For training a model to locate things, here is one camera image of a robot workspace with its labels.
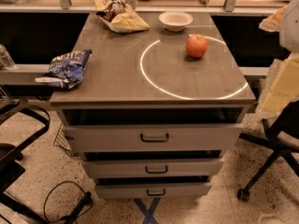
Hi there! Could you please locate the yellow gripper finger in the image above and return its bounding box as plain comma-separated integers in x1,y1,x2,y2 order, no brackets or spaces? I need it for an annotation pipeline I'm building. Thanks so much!
261,55,299,114
259,7,287,32

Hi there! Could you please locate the red apple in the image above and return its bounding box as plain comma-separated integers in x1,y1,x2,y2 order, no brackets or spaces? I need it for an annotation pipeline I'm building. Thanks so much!
185,35,208,59

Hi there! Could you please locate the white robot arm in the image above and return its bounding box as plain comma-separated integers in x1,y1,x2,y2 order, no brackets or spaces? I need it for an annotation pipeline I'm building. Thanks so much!
259,0,299,113

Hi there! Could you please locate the yellow brown chip bag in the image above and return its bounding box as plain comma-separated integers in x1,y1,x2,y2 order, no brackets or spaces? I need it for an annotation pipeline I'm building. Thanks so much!
93,0,150,34

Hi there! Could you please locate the blue chip bag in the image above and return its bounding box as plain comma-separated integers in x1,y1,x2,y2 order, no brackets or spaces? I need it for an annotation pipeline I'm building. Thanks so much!
36,49,92,90

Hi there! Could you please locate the black office chair right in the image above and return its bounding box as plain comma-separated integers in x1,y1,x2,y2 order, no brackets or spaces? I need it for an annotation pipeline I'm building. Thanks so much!
237,101,299,202

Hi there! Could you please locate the white bowl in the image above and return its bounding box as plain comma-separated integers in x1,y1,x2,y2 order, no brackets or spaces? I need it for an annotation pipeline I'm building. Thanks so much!
159,11,193,32

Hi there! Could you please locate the middle drawer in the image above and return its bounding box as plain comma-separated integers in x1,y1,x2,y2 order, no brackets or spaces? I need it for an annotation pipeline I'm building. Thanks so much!
83,158,224,179

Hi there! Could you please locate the drawer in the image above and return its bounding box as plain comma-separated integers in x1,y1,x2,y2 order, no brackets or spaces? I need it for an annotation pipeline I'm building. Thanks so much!
95,182,211,199
83,158,224,179
63,123,242,153

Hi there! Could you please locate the grey drawer cabinet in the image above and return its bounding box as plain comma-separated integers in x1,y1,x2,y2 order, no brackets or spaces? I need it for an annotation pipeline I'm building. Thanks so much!
50,12,255,186

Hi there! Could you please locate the top drawer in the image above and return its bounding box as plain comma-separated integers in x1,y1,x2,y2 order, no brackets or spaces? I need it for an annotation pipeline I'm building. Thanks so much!
63,123,242,153

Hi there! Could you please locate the bottom drawer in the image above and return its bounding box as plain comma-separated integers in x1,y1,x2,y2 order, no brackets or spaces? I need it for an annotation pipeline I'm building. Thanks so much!
95,182,211,199

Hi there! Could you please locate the black chair left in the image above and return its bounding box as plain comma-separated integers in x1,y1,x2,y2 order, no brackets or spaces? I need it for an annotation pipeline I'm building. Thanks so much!
0,98,50,224

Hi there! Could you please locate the clear plastic bottle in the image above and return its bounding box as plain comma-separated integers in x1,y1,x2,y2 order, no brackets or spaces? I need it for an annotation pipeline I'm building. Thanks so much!
0,44,16,70

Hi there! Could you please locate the wire mesh basket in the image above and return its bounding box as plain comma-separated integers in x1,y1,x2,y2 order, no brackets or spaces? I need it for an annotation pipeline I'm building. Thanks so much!
53,124,78,158

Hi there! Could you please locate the black cable on floor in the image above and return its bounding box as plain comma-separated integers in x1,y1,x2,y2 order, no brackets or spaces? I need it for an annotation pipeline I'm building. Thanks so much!
43,180,94,224

